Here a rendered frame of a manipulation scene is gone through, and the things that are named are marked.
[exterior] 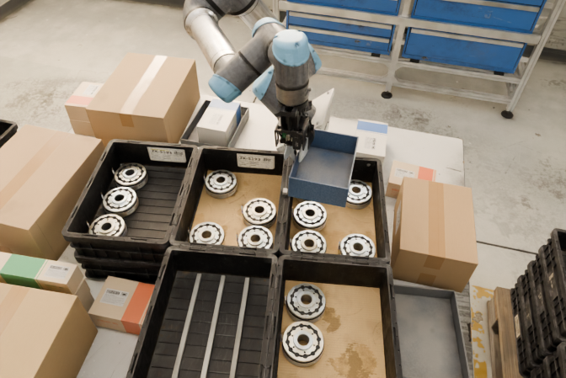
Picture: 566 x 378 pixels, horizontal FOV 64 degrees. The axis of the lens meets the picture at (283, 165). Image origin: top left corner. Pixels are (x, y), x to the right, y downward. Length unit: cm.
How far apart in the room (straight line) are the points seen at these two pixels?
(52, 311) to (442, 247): 106
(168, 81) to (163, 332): 102
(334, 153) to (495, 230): 158
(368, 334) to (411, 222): 38
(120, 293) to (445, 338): 93
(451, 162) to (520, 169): 125
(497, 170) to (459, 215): 157
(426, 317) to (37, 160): 131
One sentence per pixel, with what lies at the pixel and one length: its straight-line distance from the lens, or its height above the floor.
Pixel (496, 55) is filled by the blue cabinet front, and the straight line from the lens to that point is 326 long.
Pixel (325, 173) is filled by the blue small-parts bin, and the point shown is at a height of 108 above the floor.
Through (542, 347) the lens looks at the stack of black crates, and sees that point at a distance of 197.
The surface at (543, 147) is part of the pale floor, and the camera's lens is 338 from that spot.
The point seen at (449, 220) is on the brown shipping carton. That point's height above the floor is 86.
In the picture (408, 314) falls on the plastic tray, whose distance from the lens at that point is 146.
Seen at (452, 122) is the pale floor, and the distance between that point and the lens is 331.
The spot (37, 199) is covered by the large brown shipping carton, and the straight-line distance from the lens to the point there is 156.
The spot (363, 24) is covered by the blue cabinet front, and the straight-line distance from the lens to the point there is 314.
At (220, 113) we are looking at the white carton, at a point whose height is 79.
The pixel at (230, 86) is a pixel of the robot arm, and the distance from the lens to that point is 107.
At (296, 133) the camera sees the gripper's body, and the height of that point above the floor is 126.
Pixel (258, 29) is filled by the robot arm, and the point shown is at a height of 144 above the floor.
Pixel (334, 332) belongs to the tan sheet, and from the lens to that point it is 125.
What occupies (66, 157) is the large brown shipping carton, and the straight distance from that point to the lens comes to 166.
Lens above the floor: 196
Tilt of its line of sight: 45 degrees down
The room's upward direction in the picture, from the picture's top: 2 degrees clockwise
